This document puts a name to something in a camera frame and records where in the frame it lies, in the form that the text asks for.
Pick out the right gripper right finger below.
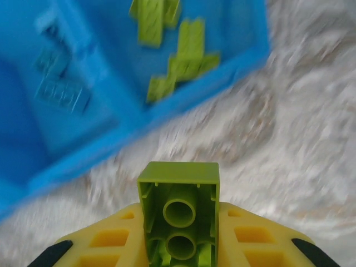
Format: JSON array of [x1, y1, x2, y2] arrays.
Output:
[[215, 201, 343, 267]]

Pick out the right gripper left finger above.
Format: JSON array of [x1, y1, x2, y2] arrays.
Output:
[[26, 202, 150, 267]]

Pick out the green lego brick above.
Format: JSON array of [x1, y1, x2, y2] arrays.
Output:
[[169, 52, 221, 83], [163, 0, 182, 28], [129, 0, 166, 48], [137, 161, 221, 267], [146, 18, 206, 104]]

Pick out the blue lego brick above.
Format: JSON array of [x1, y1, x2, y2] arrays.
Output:
[[34, 75, 92, 113]]

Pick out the blue three-compartment bin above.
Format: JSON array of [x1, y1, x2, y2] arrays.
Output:
[[0, 0, 272, 223]]

